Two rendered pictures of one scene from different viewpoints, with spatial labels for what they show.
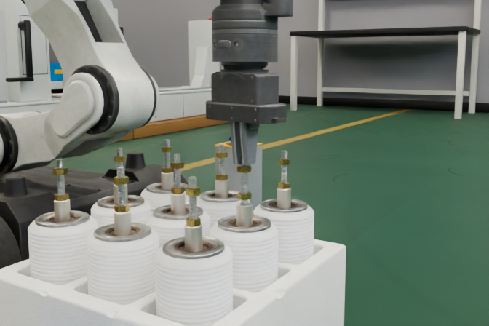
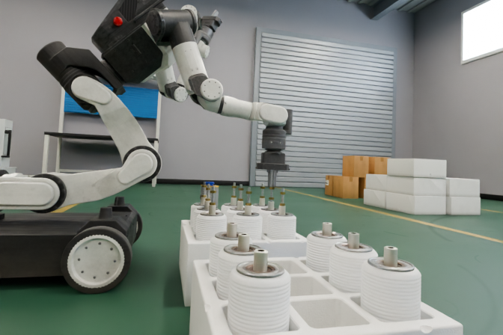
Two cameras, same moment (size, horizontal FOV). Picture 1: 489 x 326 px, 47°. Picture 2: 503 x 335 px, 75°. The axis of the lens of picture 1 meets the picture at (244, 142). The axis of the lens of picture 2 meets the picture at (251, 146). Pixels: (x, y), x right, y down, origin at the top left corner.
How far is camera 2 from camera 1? 0.95 m
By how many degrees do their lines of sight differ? 48
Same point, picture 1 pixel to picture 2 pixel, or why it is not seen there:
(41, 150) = (90, 194)
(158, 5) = not seen: outside the picture
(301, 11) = (44, 119)
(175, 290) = (288, 228)
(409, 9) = not seen: hidden behind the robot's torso
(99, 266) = (252, 226)
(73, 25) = (130, 123)
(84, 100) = (147, 164)
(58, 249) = (223, 225)
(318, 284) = not seen: hidden behind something
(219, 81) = (268, 155)
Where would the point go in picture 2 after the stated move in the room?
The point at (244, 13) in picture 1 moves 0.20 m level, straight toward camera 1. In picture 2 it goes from (283, 132) to (331, 130)
